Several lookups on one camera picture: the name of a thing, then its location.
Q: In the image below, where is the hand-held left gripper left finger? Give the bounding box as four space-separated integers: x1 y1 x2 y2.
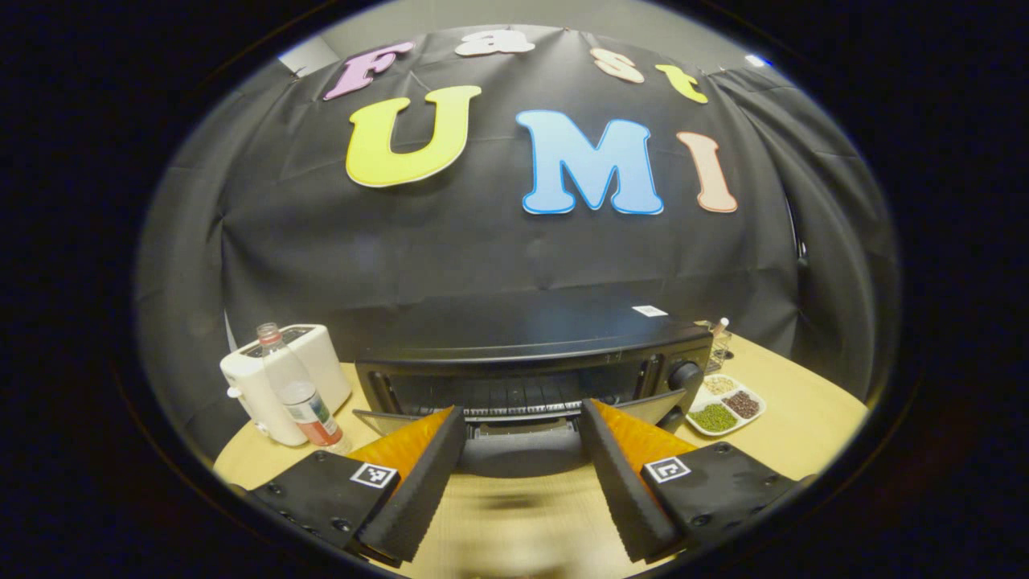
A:
241 406 469 565

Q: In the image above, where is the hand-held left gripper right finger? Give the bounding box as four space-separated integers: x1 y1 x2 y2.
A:
579 399 813 564

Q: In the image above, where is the black electric oven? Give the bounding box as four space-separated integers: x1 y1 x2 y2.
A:
352 291 715 480

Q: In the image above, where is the white divided plate of beans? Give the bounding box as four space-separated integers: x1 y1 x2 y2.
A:
686 373 767 437

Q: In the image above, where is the clear bottle with red label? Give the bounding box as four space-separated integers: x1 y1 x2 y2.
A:
256 322 353 455

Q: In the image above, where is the white toaster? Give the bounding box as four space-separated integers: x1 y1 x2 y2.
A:
219 324 353 447

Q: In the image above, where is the black backdrop cloth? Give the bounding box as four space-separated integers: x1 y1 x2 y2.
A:
133 24 901 455

